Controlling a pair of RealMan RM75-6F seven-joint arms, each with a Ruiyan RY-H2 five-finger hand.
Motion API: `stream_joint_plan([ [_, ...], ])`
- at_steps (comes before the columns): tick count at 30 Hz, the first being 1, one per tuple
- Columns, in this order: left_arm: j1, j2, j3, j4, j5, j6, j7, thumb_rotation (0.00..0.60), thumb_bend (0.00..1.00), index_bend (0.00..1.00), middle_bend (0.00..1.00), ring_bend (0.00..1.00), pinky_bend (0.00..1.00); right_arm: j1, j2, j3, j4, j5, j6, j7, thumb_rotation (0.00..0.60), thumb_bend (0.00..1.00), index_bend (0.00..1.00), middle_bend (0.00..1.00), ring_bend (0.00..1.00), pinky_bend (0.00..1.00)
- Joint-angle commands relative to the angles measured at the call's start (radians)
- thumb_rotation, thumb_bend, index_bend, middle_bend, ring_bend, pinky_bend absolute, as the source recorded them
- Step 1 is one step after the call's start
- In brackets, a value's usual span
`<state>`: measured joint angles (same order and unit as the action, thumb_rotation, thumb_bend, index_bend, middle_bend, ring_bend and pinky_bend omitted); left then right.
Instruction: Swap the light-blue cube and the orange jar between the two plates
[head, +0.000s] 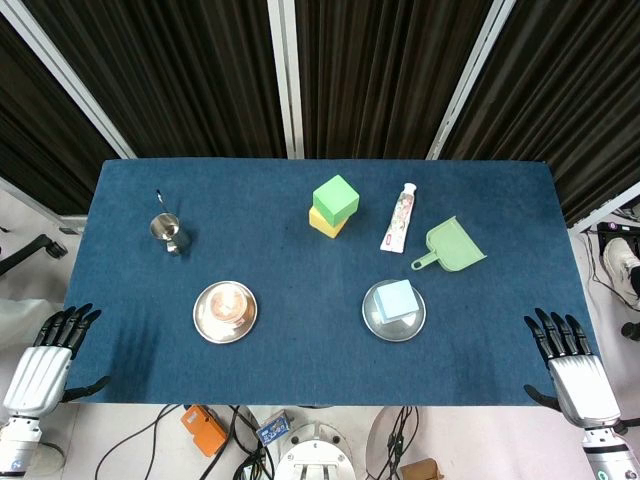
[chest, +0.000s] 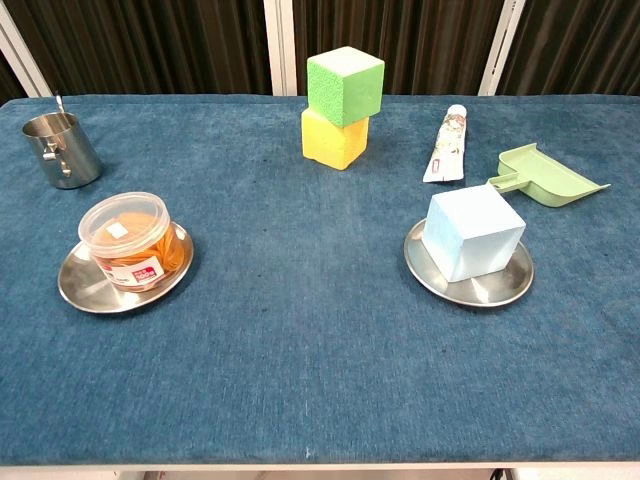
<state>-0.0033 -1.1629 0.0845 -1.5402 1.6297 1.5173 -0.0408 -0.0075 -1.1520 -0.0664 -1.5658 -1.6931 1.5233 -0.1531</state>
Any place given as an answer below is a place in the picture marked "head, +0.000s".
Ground green foam cube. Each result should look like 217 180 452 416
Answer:
312 174 361 225

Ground aluminium frame post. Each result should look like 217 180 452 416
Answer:
0 0 137 160
425 0 510 161
267 0 305 160

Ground white sneaker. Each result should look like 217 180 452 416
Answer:
602 237 640 306

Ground blue table cloth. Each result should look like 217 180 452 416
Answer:
62 158 614 407

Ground round white robot base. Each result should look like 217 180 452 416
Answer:
273 422 355 480

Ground black chair base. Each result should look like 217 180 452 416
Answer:
0 233 69 276

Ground black pleated curtain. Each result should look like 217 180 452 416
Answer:
439 0 640 226
294 0 496 160
0 14 121 216
22 0 289 160

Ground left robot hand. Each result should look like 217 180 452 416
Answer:
2 303 111 419

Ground yellow foam cube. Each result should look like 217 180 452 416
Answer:
308 205 351 239

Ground black cable bundle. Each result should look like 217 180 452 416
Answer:
227 405 275 480

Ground round steel plate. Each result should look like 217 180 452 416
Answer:
361 278 428 344
192 279 260 345

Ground blue circuit board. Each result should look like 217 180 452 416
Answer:
256 410 292 447

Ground clear jar with orange contents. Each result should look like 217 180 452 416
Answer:
206 283 251 324

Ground white printed paste tube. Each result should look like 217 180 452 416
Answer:
379 182 419 254

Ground light blue foam cube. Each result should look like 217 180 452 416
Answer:
372 279 419 324

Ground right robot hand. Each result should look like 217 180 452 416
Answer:
523 307 629 435

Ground steel mug with handle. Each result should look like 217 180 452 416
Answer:
148 212 192 256

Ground green plastic dustpan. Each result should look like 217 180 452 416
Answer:
410 215 489 274

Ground brown cardboard box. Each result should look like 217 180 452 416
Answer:
399 458 444 480

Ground grey round panel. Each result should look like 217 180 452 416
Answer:
366 405 407 476

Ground orange box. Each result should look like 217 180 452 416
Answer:
180 404 229 457

